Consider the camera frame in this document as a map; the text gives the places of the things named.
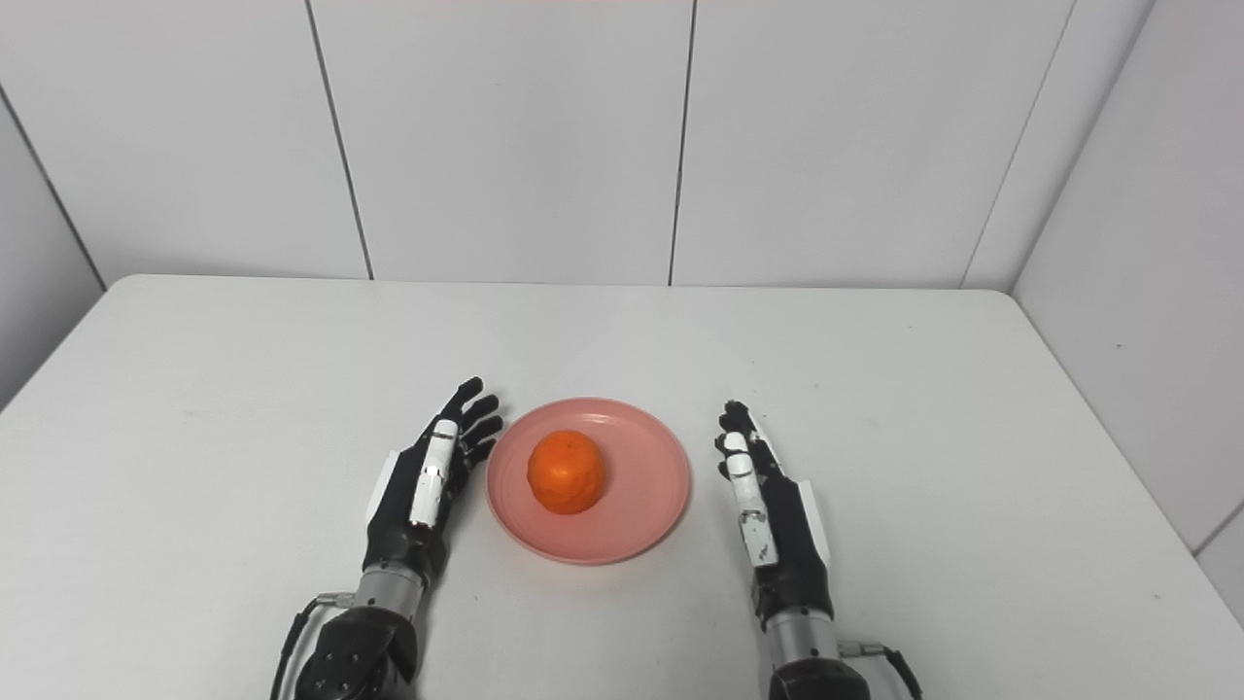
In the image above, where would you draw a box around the orange fruit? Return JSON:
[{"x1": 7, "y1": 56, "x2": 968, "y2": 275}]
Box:
[{"x1": 527, "y1": 430, "x2": 606, "y2": 515}]

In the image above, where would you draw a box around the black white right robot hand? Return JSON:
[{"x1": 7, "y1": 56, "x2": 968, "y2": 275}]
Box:
[{"x1": 715, "y1": 400, "x2": 837, "y2": 628}]

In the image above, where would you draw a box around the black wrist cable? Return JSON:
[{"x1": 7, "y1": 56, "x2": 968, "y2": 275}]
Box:
[
  {"x1": 838, "y1": 640, "x2": 924, "y2": 700},
  {"x1": 269, "y1": 591, "x2": 357, "y2": 700}
]

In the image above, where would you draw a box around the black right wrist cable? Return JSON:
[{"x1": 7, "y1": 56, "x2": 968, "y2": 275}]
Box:
[{"x1": 838, "y1": 640, "x2": 924, "y2": 700}]

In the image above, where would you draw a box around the pink round plate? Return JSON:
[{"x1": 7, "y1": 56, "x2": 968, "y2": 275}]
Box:
[{"x1": 486, "y1": 397, "x2": 692, "y2": 567}]

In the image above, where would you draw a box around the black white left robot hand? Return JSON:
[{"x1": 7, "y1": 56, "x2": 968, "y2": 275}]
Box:
[{"x1": 362, "y1": 376, "x2": 504, "y2": 589}]

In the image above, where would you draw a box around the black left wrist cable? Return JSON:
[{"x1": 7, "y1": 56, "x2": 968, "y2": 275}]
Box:
[{"x1": 269, "y1": 591, "x2": 357, "y2": 700}]

